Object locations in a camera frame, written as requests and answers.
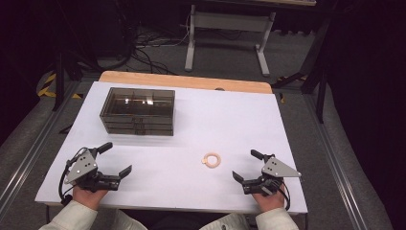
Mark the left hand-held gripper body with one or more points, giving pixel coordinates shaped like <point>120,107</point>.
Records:
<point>83,167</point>

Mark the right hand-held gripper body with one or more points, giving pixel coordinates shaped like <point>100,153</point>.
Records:
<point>276,169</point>

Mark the smoked transparent drawer box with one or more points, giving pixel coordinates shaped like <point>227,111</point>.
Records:
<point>137,105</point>

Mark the person's left hand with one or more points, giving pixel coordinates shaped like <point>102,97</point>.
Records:
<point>90,198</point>

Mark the person's right hand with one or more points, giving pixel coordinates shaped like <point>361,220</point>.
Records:
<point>269,200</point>

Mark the white table sheet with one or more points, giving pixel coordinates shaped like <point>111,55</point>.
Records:
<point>207,127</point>

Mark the black metal stand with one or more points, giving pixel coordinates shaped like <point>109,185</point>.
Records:
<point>59,80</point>
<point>319,80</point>

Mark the yellow black floor tape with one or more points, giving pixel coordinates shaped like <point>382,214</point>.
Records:
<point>48,87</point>

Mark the aluminium floor rail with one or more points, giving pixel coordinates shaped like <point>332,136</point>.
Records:
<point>28,159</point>
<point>338,166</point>

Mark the white metal desk frame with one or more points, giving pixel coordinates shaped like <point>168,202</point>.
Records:
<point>231,22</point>

